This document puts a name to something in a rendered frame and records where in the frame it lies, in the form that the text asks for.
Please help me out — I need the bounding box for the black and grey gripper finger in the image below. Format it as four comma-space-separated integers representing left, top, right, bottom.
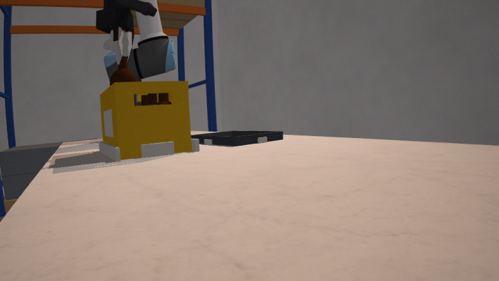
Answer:
122, 24, 134, 61
103, 14, 123, 65

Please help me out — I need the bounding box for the yellow crate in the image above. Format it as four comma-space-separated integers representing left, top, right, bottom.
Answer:
100, 81, 192, 160

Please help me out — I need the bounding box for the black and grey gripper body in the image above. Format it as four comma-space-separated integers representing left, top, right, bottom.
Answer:
96, 0, 134, 34

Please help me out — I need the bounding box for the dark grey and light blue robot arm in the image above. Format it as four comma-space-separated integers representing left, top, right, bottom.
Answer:
104, 0, 176, 82

